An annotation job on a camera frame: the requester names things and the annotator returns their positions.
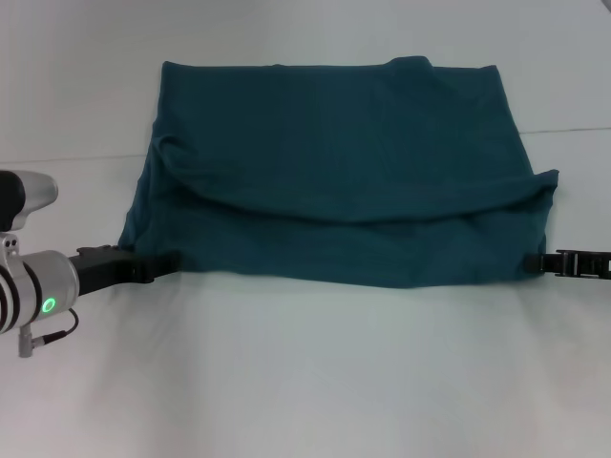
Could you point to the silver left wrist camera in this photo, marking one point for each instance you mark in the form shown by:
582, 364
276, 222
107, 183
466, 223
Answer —
24, 195

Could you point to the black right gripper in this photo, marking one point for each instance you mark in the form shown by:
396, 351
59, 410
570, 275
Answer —
604, 266

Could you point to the teal t-shirt with FREE print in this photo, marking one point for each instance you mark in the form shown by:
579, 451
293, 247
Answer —
334, 167

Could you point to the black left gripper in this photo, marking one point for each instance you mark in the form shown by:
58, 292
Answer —
102, 269

